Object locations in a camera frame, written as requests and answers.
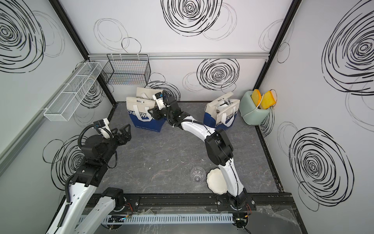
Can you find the clear plastic cup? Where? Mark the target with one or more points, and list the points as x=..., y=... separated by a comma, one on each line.
x=198, y=174

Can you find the white slotted cable duct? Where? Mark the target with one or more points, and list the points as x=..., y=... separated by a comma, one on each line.
x=168, y=219

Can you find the white scalloped plate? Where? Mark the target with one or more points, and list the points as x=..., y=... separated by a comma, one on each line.
x=216, y=182

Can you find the right yellow toast slice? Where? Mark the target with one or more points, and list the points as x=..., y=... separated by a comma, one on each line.
x=268, y=100

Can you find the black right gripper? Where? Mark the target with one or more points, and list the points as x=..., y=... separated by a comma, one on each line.
x=157, y=116

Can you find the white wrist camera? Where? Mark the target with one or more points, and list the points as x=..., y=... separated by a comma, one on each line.
x=158, y=97
x=103, y=126

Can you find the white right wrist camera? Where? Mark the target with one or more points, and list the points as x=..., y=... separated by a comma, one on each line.
x=158, y=97

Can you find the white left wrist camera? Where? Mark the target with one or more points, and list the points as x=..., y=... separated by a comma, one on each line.
x=103, y=126

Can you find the blue cream takeout bag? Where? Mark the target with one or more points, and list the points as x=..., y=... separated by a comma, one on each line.
x=222, y=112
x=147, y=93
x=138, y=108

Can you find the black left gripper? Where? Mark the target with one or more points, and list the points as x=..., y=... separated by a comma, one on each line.
x=126, y=137

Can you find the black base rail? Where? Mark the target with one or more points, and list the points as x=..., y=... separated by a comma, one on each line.
x=136, y=203

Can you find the left yellow toast slice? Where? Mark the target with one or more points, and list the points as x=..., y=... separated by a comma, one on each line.
x=256, y=97

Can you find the yellow toast slice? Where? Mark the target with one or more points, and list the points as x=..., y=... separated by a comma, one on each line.
x=256, y=97
x=268, y=100

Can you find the white mesh wall shelf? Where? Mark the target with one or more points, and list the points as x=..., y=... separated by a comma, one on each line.
x=74, y=91

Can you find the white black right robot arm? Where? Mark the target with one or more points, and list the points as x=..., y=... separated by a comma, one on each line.
x=218, y=147

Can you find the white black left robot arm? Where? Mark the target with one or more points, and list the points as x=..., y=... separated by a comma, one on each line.
x=98, y=144

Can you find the black wire basket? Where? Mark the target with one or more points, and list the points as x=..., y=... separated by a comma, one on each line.
x=127, y=69

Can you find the mint green toaster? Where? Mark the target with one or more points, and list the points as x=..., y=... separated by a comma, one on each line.
x=251, y=114

